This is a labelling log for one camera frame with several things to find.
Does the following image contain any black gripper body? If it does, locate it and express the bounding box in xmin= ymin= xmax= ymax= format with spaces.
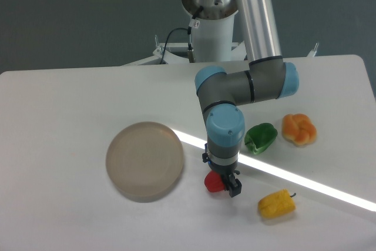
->
xmin=202 ymin=142 xmax=240 ymax=184

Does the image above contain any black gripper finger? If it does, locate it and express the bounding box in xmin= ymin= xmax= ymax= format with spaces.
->
xmin=221 ymin=174 xmax=242 ymax=198

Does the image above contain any red toy pepper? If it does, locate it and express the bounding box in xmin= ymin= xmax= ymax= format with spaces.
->
xmin=204 ymin=171 xmax=225 ymax=193

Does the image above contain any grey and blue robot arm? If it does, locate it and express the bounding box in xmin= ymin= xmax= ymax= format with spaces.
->
xmin=182 ymin=0 xmax=299 ymax=197

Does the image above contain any yellow toy pepper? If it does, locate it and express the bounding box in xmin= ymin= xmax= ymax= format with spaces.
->
xmin=258 ymin=189 xmax=296 ymax=219

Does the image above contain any green toy pepper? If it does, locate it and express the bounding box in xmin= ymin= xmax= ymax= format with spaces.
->
xmin=244 ymin=123 xmax=278 ymax=155

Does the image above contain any beige round plate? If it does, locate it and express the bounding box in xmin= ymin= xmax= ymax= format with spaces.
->
xmin=106 ymin=122 xmax=184 ymax=202

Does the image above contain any orange knotted bread roll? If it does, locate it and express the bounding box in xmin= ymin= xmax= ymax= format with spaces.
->
xmin=282 ymin=113 xmax=317 ymax=146

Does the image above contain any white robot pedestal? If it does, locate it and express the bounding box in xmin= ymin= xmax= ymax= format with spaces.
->
xmin=120 ymin=12 xmax=320 ymax=67

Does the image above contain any black cable with connector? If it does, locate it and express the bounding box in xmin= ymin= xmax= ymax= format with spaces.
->
xmin=160 ymin=4 xmax=205 ymax=65

